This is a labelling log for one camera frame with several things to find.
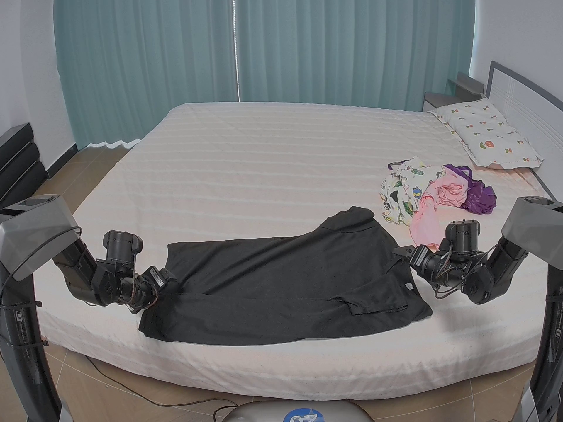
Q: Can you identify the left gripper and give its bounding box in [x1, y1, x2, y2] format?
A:
[153, 274, 181, 301]

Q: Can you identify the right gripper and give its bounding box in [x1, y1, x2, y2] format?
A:
[392, 245, 442, 281]

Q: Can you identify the black polo shirt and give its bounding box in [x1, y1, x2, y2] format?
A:
[138, 207, 434, 346]

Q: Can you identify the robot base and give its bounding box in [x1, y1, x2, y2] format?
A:
[214, 400, 373, 422]

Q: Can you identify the pink garment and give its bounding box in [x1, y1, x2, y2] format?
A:
[409, 176, 471, 251]

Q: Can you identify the white printed pyjama garment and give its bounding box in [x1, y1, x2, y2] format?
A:
[380, 156, 446, 228]

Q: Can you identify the purple garment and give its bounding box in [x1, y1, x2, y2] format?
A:
[442, 164, 498, 215]

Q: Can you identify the white printed pillow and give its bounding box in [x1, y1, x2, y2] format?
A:
[433, 97, 545, 169]

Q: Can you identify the bed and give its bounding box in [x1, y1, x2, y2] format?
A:
[33, 60, 563, 401]

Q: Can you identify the grey bedside table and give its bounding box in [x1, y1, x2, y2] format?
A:
[423, 71, 485, 113]

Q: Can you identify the blue-green curtain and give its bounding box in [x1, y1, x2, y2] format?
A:
[234, 0, 479, 113]
[53, 0, 239, 150]

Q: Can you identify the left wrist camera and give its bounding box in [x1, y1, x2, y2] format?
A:
[143, 266, 169, 286]

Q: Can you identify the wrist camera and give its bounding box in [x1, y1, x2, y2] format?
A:
[409, 244, 433, 272]
[143, 266, 169, 286]

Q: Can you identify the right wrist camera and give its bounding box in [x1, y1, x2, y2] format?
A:
[409, 244, 433, 272]

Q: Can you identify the black cable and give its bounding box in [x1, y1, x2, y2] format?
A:
[87, 355, 240, 408]

